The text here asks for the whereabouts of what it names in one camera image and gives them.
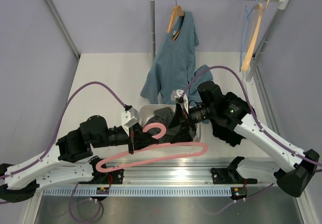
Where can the white laundry basket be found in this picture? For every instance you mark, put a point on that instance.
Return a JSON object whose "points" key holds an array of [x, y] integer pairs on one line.
{"points": [[147, 112]]}

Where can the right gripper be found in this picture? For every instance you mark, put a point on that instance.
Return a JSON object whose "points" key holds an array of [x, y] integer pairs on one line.
{"points": [[181, 119]]}

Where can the grey clothes in basket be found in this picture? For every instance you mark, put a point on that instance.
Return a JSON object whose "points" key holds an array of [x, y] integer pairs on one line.
{"points": [[164, 116]]}

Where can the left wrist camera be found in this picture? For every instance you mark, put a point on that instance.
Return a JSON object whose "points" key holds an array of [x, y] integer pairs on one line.
{"points": [[129, 117]]}

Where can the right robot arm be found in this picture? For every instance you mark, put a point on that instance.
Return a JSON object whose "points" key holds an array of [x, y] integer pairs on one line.
{"points": [[296, 166]]}

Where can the teal blue t shirt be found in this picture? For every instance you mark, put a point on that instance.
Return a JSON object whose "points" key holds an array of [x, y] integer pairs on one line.
{"points": [[174, 65]]}

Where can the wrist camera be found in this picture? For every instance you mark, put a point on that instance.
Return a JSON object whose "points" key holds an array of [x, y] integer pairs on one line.
{"points": [[129, 117], [177, 96]]}

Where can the metal clothes rack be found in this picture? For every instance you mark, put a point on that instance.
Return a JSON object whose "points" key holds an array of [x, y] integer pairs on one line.
{"points": [[248, 76]]}

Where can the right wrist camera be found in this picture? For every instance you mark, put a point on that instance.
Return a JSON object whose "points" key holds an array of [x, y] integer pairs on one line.
{"points": [[177, 96]]}

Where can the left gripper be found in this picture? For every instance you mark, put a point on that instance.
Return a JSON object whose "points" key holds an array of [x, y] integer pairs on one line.
{"points": [[140, 139]]}

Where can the aluminium mounting rail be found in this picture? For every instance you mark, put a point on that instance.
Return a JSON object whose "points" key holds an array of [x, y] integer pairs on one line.
{"points": [[193, 172]]}

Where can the beige plastic hanger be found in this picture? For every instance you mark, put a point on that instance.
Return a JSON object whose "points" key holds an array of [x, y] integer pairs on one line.
{"points": [[259, 10]]}

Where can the wooden hanger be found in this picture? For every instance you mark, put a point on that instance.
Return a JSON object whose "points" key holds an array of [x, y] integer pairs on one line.
{"points": [[177, 12]]}

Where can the light blue cable duct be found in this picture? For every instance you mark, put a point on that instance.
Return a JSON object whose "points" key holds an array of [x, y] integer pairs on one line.
{"points": [[140, 191]]}

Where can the black t shirt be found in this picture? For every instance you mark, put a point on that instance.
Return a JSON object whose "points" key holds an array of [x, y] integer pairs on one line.
{"points": [[223, 111]]}

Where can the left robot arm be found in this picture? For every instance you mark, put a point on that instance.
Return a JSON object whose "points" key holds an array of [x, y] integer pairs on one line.
{"points": [[70, 159]]}

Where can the light blue wire hanger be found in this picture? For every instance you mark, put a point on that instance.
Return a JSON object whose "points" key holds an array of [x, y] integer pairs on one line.
{"points": [[245, 25]]}

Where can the pink plastic hanger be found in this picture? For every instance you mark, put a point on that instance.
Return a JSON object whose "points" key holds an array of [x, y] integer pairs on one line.
{"points": [[152, 154]]}

